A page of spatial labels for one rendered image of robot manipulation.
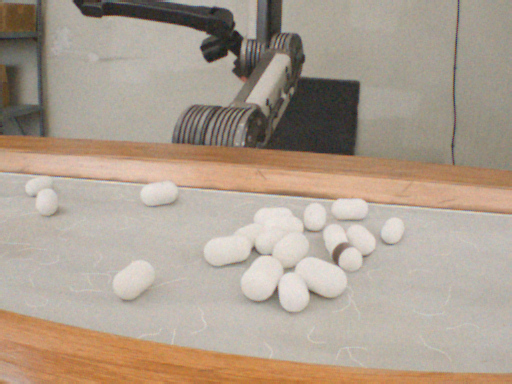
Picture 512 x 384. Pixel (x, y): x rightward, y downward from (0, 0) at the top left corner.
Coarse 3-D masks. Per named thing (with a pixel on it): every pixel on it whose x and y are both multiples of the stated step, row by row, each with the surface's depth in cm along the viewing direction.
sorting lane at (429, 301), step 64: (0, 192) 48; (64, 192) 49; (128, 192) 49; (192, 192) 50; (0, 256) 33; (64, 256) 34; (128, 256) 35; (192, 256) 35; (256, 256) 36; (320, 256) 36; (384, 256) 36; (448, 256) 36; (64, 320) 26; (128, 320) 27; (192, 320) 27; (256, 320) 27; (320, 320) 27; (384, 320) 27; (448, 320) 27
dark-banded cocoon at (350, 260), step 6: (330, 252) 35; (342, 252) 33; (348, 252) 33; (354, 252) 33; (342, 258) 33; (348, 258) 33; (354, 258) 33; (360, 258) 33; (342, 264) 33; (348, 264) 33; (354, 264) 33; (360, 264) 33; (348, 270) 33; (354, 270) 33
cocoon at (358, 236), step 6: (354, 228) 37; (360, 228) 37; (348, 234) 37; (354, 234) 36; (360, 234) 36; (366, 234) 36; (348, 240) 37; (354, 240) 36; (360, 240) 36; (366, 240) 35; (372, 240) 36; (354, 246) 36; (360, 246) 36; (366, 246) 35; (372, 246) 36; (360, 252) 36; (366, 252) 36
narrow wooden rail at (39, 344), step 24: (0, 312) 22; (0, 336) 20; (24, 336) 20; (48, 336) 20; (72, 336) 21; (96, 336) 21; (120, 336) 21; (0, 360) 18; (24, 360) 18; (48, 360) 19; (72, 360) 19; (96, 360) 19; (120, 360) 19; (144, 360) 19; (168, 360) 20; (192, 360) 20; (216, 360) 20; (240, 360) 20; (264, 360) 20
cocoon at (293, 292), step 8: (280, 280) 29; (288, 280) 29; (296, 280) 28; (304, 280) 29; (280, 288) 29; (288, 288) 28; (296, 288) 28; (304, 288) 28; (280, 296) 28; (288, 296) 28; (296, 296) 27; (304, 296) 28; (288, 304) 28; (296, 304) 27; (304, 304) 28
